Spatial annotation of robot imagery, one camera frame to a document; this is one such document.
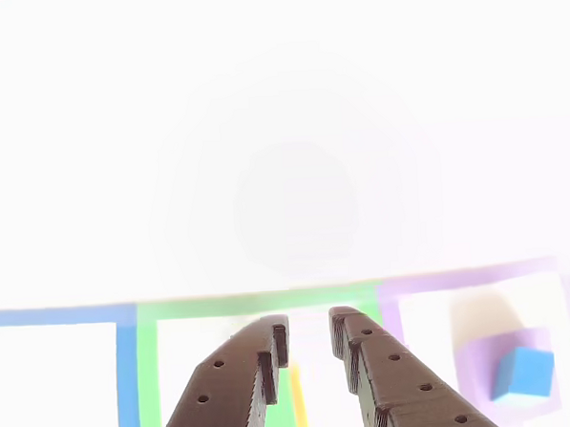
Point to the green cube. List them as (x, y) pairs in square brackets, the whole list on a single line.
[(283, 405)]

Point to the orange block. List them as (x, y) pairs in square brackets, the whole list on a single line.
[(300, 404)]

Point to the large purple block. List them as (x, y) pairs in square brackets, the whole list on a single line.
[(475, 371)]

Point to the small blue cube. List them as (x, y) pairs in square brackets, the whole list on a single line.
[(527, 370)]

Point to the green square frame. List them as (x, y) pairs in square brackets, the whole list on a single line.
[(147, 374)]

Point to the purple square frame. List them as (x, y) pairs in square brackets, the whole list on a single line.
[(390, 308)]

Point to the blue square frame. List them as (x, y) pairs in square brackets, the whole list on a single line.
[(127, 375)]

